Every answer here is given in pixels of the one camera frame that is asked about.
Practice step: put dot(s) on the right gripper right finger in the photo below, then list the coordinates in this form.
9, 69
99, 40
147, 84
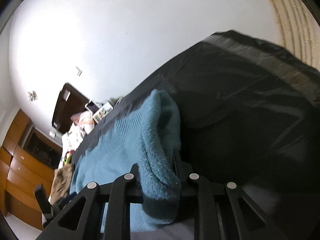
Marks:
220, 211

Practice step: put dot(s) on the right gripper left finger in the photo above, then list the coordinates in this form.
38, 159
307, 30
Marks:
96, 212

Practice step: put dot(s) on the teal knit sweater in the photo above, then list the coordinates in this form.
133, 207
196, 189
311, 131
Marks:
148, 137

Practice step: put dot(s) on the brown fleece garment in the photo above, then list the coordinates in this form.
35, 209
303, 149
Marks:
61, 183

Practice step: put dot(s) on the wooden wardrobe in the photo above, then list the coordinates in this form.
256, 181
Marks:
28, 159

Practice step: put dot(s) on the white crumpled garment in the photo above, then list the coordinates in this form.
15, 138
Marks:
72, 139

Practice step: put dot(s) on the white framed tablet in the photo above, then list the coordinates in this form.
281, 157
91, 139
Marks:
93, 106

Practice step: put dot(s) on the black cloth work mat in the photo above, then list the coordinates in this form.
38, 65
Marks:
249, 114

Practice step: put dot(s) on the dark wooden headboard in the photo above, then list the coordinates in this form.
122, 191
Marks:
70, 101

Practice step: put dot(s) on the cream curtain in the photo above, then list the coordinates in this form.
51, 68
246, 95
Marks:
298, 30

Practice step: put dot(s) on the bedside wall lamp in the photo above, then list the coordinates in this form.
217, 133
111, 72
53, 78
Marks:
52, 134

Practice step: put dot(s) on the photo collage frame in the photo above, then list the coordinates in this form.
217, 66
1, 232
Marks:
103, 111

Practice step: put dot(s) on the wall lamp fixture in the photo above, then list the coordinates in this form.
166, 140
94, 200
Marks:
32, 96

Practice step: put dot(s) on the white wall switch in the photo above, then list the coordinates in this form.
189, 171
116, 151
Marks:
79, 71

